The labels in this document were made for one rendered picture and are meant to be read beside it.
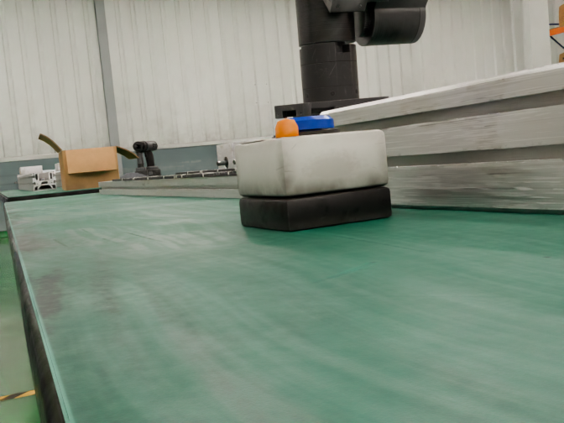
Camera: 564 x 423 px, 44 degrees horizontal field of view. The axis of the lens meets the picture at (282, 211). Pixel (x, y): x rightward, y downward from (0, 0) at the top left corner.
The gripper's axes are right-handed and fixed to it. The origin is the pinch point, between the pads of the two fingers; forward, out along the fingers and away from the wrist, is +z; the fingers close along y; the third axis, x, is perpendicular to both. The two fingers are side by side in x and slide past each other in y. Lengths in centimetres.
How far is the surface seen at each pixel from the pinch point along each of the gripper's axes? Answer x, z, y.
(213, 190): 30.2, 1.7, -0.6
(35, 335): -35, -2, -36
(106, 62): 1053, -107, 286
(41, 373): -40, -2, -37
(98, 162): 200, 5, 29
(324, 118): -19.6, -7.8, -13.9
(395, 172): -17.4, -3.2, -6.3
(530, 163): -30.8, -4.3, -7.1
